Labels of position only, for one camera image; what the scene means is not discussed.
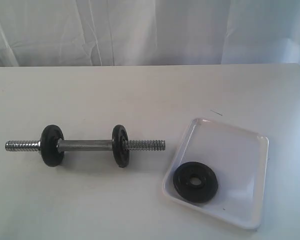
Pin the white backdrop curtain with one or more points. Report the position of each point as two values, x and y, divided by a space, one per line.
148 32

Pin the chrome threaded dumbbell bar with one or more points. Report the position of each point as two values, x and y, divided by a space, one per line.
84 145

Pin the white plastic tray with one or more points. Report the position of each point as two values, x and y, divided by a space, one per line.
238 158

